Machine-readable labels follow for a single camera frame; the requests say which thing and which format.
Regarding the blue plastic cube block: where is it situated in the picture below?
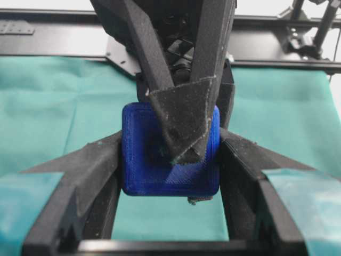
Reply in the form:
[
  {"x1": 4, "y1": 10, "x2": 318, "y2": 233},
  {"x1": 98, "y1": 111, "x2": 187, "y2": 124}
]
[{"x1": 121, "y1": 103, "x2": 220, "y2": 197}]

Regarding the black aluminium table frame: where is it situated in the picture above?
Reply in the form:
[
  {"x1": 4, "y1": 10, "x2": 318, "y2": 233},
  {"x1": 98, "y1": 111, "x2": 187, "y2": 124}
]
[{"x1": 1, "y1": 9, "x2": 340, "y2": 74}]

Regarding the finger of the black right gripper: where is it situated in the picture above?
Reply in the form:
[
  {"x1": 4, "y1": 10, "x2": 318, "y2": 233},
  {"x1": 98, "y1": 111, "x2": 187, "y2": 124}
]
[{"x1": 188, "y1": 196, "x2": 213, "y2": 206}]

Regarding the green table cloth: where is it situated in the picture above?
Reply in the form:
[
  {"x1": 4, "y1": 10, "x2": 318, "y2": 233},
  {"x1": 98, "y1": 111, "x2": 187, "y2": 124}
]
[{"x1": 1, "y1": 57, "x2": 340, "y2": 241}]

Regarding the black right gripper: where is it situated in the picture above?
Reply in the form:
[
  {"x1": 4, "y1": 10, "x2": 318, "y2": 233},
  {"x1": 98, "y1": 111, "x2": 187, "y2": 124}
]
[{"x1": 90, "y1": 0, "x2": 236, "y2": 165}]

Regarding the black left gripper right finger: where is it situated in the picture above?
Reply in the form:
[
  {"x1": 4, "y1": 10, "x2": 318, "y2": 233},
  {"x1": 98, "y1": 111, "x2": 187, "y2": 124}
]
[{"x1": 218, "y1": 129, "x2": 314, "y2": 255}]

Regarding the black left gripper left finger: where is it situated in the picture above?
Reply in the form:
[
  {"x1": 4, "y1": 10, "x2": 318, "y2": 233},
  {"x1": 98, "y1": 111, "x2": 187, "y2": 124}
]
[{"x1": 21, "y1": 132, "x2": 122, "y2": 255}]

